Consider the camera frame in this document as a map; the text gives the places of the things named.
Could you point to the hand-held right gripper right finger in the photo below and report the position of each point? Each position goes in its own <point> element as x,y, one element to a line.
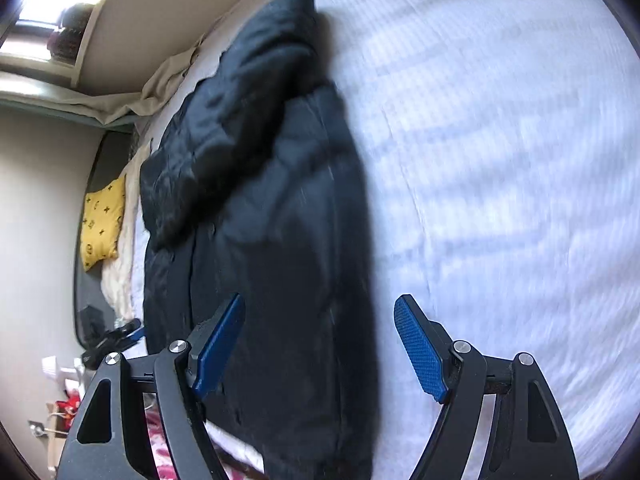
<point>420,345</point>

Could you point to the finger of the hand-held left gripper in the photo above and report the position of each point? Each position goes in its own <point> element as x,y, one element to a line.
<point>135,337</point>
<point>122,330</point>

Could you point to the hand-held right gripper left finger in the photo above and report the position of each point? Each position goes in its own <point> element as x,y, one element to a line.
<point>217,345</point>

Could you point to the black padded jacket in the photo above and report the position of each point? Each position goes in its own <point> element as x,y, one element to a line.
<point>280,235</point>

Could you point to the cream knitted blanket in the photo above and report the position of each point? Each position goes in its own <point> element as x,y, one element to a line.
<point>117,280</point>

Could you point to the white plastic object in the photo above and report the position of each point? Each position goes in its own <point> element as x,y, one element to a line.
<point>57,367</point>

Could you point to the red object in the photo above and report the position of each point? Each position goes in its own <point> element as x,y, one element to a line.
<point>67,405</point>

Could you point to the yellow patterned pillow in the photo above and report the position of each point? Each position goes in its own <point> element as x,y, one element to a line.
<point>102,225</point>

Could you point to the white quilted bed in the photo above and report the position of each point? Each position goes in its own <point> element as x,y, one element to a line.
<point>500,160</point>

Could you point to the beige and teal curtain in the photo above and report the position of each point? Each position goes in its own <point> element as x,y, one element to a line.
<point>165,85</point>

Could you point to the dark glass jar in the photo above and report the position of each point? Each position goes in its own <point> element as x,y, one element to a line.
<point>77,19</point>
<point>65,45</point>

